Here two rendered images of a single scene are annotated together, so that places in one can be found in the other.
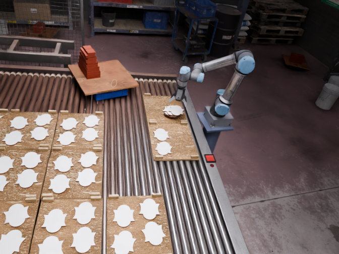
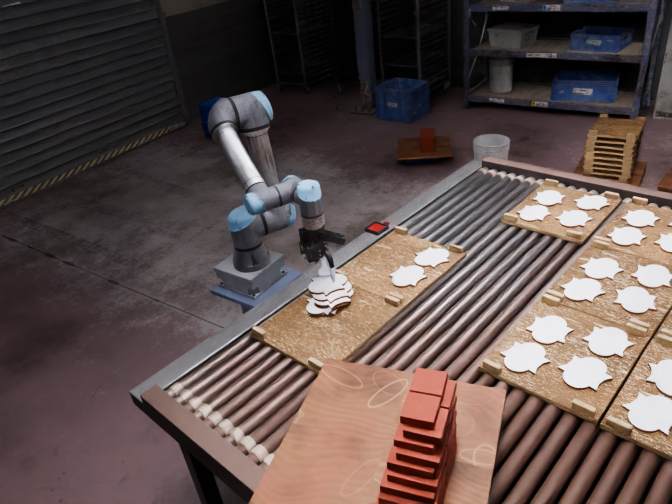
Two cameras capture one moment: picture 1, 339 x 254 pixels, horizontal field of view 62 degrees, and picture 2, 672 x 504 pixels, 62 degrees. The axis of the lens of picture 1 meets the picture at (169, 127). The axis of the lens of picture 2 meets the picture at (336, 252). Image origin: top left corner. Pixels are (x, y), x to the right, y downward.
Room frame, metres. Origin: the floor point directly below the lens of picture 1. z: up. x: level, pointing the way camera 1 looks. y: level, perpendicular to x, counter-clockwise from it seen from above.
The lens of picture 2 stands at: (2.73, 1.48, 2.15)
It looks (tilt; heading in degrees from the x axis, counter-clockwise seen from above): 32 degrees down; 243
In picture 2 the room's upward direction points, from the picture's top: 7 degrees counter-clockwise
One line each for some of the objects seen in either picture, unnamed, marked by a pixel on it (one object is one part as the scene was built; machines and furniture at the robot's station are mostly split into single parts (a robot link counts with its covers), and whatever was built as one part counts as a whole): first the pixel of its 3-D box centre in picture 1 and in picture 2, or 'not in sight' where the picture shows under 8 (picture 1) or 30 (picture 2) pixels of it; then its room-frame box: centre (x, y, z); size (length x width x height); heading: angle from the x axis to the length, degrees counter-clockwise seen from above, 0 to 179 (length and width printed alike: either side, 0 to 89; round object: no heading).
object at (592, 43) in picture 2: not in sight; (600, 39); (-2.47, -2.30, 0.72); 0.50 x 0.38 x 0.16; 107
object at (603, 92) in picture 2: not in sight; (585, 85); (-2.43, -2.38, 0.25); 0.62 x 0.42 x 0.22; 122
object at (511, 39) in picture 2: not in sight; (512, 35); (-2.08, -3.09, 0.74); 0.44 x 0.36 x 0.20; 100
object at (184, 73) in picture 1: (184, 73); (309, 198); (2.02, -0.03, 1.34); 0.09 x 0.08 x 0.11; 88
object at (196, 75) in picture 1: (196, 75); (292, 190); (2.03, -0.13, 1.34); 0.11 x 0.11 x 0.08; 88
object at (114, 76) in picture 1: (103, 75); (386, 447); (2.26, 0.70, 1.03); 0.50 x 0.50 x 0.02; 38
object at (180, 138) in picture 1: (172, 140); (399, 265); (1.68, -0.04, 0.93); 0.41 x 0.35 x 0.02; 17
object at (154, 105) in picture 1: (164, 109); (327, 321); (2.07, 0.08, 0.93); 0.41 x 0.35 x 0.02; 17
